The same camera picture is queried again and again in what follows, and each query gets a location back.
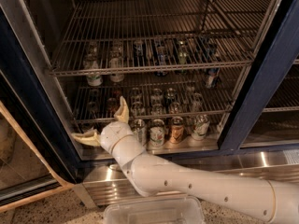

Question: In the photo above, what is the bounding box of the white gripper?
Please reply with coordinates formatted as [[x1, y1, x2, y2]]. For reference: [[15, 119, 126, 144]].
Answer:
[[72, 96, 133, 153]]

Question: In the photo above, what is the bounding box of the green white 7up can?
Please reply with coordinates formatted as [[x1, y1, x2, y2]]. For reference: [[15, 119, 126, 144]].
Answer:
[[83, 55, 103, 87]]

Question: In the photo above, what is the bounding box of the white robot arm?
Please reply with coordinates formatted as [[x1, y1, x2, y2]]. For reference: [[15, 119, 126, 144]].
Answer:
[[72, 98, 299, 224]]

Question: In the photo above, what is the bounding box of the blue can middle shelf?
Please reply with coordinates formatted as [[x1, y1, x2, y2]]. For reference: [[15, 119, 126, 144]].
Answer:
[[155, 41, 168, 77]]

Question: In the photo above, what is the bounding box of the stainless fridge base grille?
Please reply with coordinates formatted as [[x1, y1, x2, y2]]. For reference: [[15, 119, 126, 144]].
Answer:
[[83, 149, 299, 205]]

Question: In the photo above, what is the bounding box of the white can middle shelf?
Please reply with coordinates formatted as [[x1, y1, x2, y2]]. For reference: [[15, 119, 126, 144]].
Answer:
[[109, 52, 124, 83]]

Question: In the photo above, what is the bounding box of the top wire fridge shelf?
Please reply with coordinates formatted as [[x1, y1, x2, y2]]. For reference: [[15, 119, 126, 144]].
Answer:
[[50, 0, 271, 77]]

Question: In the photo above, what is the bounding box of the orange can bottom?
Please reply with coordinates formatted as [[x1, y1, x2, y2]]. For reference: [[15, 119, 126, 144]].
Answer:
[[169, 117, 184, 144]]

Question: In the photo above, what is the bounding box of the white can bottom right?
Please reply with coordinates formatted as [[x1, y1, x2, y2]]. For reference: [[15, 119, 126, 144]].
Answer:
[[192, 115, 210, 140]]

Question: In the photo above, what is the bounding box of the clear plastic bin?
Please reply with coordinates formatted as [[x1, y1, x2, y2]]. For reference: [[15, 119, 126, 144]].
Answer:
[[104, 196, 206, 224]]

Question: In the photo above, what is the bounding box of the open glass fridge door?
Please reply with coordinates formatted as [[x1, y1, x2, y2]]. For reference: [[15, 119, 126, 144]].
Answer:
[[0, 12, 76, 212]]

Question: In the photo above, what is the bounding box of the blue fridge centre post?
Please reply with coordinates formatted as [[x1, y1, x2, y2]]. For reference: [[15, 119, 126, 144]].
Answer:
[[218, 0, 299, 153]]

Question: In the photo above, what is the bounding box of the blue red can right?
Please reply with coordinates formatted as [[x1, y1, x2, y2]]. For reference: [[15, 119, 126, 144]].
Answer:
[[205, 67, 220, 89]]

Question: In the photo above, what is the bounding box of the wire fridge shelf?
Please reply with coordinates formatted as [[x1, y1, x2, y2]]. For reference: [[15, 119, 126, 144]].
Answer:
[[73, 67, 242, 124], [50, 0, 271, 77]]

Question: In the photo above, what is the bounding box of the middle wire fridge shelf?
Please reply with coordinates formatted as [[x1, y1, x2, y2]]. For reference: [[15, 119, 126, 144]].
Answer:
[[73, 67, 242, 124]]

